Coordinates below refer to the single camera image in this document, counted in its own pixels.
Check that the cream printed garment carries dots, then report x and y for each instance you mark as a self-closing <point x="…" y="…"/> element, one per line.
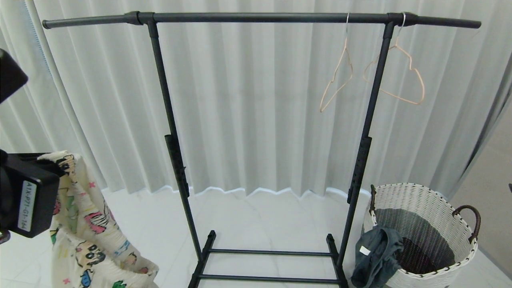
<point x="88" y="240"/>

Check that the white laundry basket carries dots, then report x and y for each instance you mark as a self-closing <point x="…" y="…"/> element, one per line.
<point x="432" y="204"/>

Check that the white curtain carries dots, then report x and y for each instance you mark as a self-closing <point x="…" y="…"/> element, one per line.
<point x="260" y="100"/>

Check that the black clothes rack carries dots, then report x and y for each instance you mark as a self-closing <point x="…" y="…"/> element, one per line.
<point x="256" y="17"/>

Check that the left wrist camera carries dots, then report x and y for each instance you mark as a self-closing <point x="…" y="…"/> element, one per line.
<point x="10" y="76"/>

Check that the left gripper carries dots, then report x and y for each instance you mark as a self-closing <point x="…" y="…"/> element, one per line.
<point x="44" y="200"/>

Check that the dark grey garment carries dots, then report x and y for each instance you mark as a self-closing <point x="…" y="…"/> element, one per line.
<point x="376" y="260"/>

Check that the pink clothes hanger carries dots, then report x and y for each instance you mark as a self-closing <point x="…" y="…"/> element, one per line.
<point x="346" y="42"/>
<point x="400" y="97"/>

